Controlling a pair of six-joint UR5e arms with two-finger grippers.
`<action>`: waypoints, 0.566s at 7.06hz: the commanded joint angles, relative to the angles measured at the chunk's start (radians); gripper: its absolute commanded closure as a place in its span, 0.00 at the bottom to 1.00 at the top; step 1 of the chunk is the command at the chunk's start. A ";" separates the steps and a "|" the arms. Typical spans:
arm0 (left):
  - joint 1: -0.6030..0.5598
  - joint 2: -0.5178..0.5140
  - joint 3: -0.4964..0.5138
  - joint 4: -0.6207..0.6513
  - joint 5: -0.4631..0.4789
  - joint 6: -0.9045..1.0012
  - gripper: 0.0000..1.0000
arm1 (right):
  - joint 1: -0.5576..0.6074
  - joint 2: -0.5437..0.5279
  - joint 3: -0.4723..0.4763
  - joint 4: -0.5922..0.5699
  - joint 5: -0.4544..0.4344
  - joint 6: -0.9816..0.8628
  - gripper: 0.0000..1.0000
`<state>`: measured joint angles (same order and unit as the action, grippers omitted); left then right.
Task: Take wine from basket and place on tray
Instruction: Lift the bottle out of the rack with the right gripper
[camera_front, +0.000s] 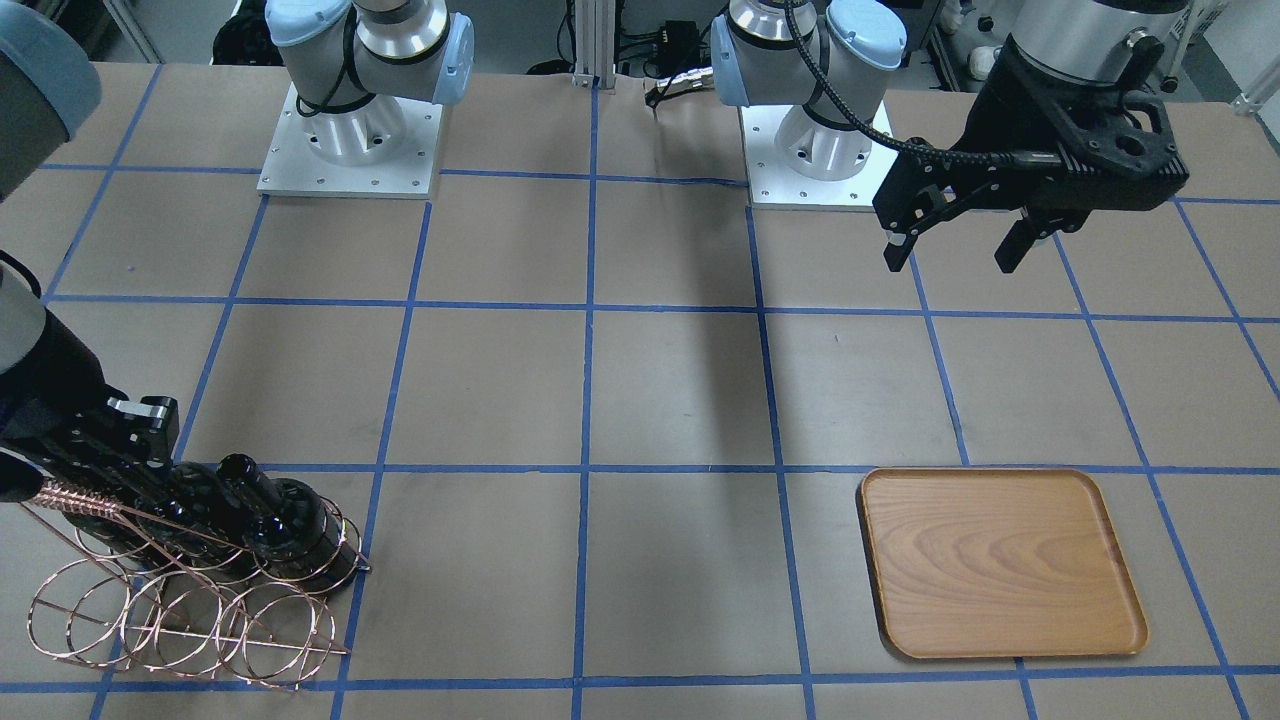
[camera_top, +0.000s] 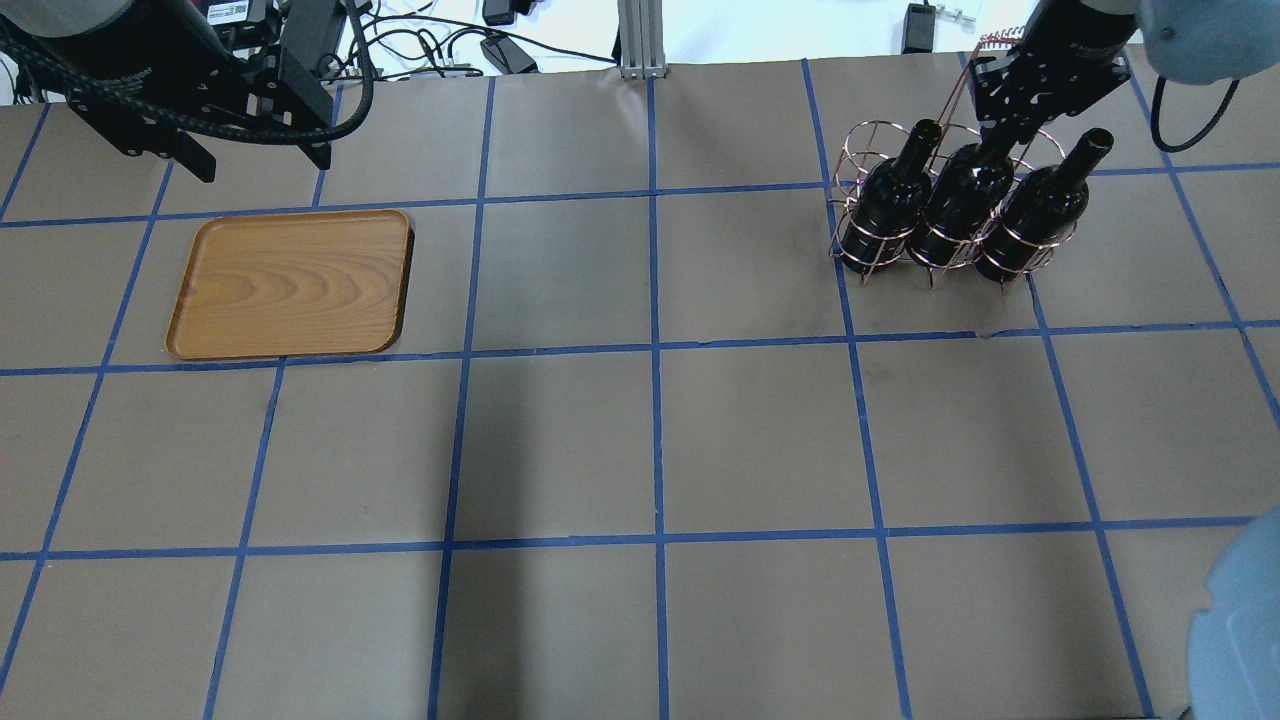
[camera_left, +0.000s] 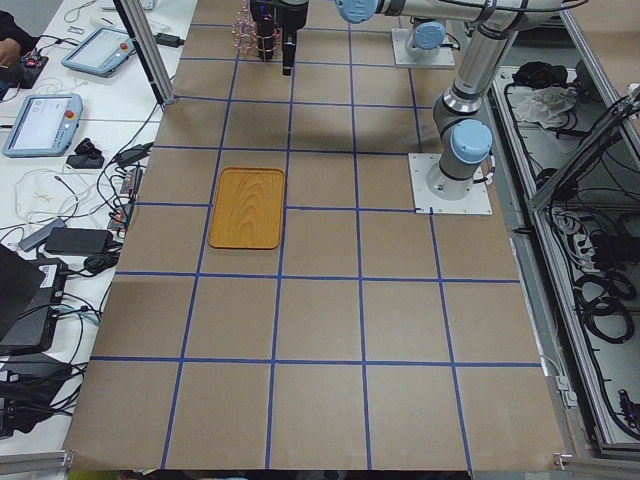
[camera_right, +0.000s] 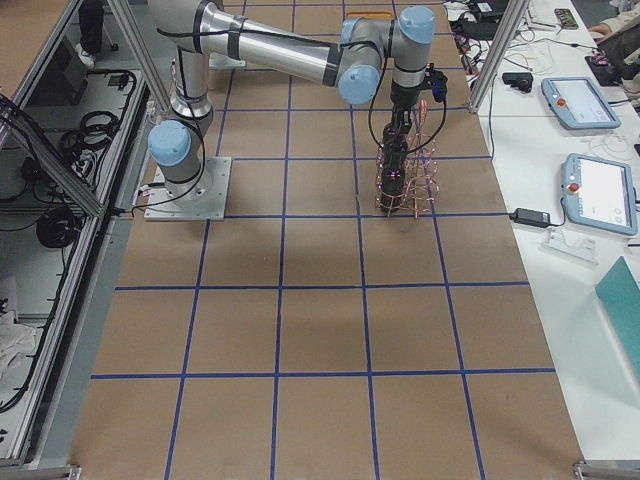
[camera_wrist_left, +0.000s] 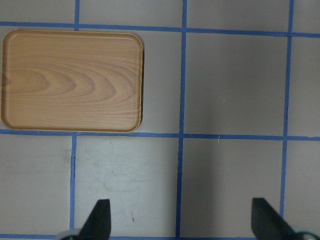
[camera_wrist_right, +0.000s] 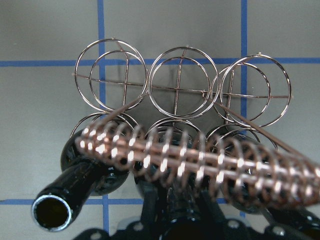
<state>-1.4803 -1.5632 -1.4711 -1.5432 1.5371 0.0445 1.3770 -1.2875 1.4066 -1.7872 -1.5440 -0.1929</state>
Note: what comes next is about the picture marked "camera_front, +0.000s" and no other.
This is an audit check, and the aluminium frame post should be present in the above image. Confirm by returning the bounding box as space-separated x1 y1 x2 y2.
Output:
571 0 618 92

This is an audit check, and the dark wine bottle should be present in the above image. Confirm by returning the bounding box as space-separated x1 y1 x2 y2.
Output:
216 454 358 597
125 462 257 582

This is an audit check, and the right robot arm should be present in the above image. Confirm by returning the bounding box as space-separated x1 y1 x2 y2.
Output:
3 1 475 503

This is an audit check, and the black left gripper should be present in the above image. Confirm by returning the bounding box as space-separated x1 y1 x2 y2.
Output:
873 45 1190 274

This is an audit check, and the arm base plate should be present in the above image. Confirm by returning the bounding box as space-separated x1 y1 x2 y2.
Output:
256 87 448 200
739 105 897 211

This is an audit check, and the copper wire wine basket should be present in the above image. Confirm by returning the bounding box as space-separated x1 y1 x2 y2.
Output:
20 480 349 691

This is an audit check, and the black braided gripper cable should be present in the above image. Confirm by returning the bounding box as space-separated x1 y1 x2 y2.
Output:
780 0 1061 170

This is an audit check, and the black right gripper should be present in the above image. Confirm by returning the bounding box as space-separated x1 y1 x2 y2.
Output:
3 396 180 501

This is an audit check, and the wooden tray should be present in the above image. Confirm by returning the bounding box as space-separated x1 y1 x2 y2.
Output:
858 468 1149 660

